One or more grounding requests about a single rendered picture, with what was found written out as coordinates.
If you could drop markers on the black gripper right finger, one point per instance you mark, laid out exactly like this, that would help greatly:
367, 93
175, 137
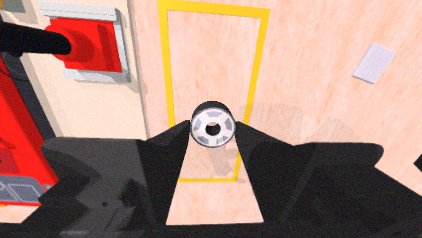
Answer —
279, 171

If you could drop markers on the black and white wheel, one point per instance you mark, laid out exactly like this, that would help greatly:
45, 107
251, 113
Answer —
212, 136

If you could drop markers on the yellow rectangular outline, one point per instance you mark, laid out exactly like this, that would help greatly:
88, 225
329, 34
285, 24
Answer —
176, 5

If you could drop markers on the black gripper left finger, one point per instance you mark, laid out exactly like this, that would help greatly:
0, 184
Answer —
154, 164

